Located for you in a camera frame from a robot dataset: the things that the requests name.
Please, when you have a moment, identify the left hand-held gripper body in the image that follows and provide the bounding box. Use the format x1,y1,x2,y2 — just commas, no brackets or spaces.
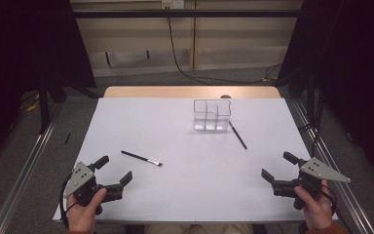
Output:
63,161,125,215

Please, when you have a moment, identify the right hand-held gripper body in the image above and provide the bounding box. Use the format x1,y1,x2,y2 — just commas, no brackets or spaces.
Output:
271,157,352,211

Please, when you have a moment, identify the black makeup brush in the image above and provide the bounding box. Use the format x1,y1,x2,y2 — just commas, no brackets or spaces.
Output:
120,149,164,168

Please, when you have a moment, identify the black pen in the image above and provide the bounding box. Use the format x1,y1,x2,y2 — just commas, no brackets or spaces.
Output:
228,120,248,151

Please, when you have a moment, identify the clear plastic organizer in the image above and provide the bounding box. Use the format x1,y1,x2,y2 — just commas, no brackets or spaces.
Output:
193,98,232,133

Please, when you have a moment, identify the person's right hand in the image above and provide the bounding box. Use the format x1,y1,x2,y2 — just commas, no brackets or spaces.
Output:
293,179,336,232

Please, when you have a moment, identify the person's left hand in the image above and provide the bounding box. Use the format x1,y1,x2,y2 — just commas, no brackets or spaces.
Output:
65,187,108,233

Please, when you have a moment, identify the white table mat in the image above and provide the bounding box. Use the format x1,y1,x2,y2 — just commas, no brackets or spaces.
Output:
52,97,339,224

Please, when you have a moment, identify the black metal stand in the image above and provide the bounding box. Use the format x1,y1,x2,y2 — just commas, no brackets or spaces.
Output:
306,69,318,157
36,72,53,135

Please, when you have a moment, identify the wooden table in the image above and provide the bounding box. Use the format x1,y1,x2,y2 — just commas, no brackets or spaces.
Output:
102,85,282,99

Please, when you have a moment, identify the dark curtain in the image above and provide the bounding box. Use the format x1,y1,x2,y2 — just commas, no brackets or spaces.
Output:
277,0,374,178
0,0,97,170

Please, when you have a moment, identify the black horizontal bar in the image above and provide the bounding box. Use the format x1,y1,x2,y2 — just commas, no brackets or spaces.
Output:
72,9,304,20

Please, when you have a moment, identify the left hand-held gripper cable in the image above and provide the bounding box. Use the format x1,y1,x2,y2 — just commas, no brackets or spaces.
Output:
58,173,80,229

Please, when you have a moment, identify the hand-held gripper cable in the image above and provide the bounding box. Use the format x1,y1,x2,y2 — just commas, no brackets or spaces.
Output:
319,182,338,216
58,173,80,229

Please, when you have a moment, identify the right hand-held gripper cable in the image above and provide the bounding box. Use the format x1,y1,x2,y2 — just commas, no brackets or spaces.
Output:
319,182,338,216

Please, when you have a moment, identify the metal floor rail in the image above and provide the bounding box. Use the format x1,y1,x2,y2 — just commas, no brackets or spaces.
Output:
292,98,374,234
0,105,63,234

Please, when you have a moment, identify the yellow floor cable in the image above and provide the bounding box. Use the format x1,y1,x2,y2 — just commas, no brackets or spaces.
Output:
24,93,42,113

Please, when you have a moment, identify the black wall cable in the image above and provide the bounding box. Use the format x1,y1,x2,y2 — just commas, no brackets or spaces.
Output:
166,8,283,86

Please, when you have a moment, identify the white wall outlet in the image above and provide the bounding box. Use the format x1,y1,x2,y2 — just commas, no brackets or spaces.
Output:
161,0,186,10

